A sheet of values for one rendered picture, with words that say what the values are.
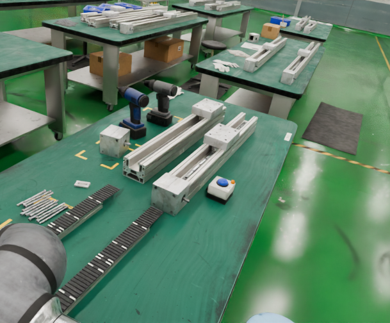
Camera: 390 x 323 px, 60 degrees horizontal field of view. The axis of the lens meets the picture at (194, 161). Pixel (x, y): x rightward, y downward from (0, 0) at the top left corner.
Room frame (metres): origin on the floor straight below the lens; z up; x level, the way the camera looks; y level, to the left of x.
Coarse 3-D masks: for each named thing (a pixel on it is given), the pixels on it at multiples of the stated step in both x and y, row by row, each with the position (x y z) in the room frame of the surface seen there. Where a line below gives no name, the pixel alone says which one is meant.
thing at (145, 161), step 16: (224, 112) 1.78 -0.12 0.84; (176, 128) 1.42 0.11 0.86; (192, 128) 1.44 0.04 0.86; (208, 128) 1.59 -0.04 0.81; (144, 144) 1.21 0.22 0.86; (160, 144) 1.29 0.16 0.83; (176, 144) 1.27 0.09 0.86; (192, 144) 1.43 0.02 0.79; (128, 160) 1.10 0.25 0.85; (144, 160) 1.09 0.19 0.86; (160, 160) 1.16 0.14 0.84; (128, 176) 1.08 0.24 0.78; (144, 176) 1.06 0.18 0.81
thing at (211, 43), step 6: (84, 42) 4.82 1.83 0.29; (204, 42) 4.61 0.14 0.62; (210, 42) 4.70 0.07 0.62; (216, 42) 4.76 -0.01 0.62; (84, 48) 4.82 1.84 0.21; (210, 48) 4.51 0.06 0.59; (216, 48) 4.50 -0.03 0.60; (222, 48) 4.54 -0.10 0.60; (78, 54) 4.85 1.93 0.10; (84, 54) 4.82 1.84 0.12; (78, 60) 4.65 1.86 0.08; (72, 66) 4.55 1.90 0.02; (192, 78) 4.80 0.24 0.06; (198, 78) 4.77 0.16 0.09; (192, 84) 4.52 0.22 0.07; (198, 84) 4.55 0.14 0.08
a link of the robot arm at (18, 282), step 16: (0, 256) 0.33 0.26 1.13; (16, 256) 0.34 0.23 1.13; (32, 256) 0.34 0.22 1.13; (0, 272) 0.30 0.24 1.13; (16, 272) 0.31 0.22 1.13; (32, 272) 0.32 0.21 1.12; (48, 272) 0.34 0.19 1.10; (0, 288) 0.28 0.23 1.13; (16, 288) 0.29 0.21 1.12; (32, 288) 0.30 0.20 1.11; (48, 288) 0.33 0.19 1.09; (0, 304) 0.26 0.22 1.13; (16, 304) 0.27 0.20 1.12; (32, 304) 0.27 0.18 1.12; (48, 304) 0.28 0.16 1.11; (0, 320) 0.25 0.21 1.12; (16, 320) 0.25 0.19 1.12; (32, 320) 0.25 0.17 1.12; (48, 320) 0.27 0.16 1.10; (64, 320) 0.28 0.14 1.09
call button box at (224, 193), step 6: (216, 180) 1.08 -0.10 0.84; (228, 180) 1.09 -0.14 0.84; (210, 186) 1.04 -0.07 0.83; (216, 186) 1.04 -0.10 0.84; (222, 186) 1.04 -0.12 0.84; (228, 186) 1.05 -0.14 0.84; (210, 192) 1.04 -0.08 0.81; (216, 192) 1.03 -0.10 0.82; (222, 192) 1.02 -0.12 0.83; (228, 192) 1.02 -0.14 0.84; (210, 198) 1.04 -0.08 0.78; (216, 198) 1.03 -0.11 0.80; (222, 198) 1.02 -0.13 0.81; (228, 198) 1.04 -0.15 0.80
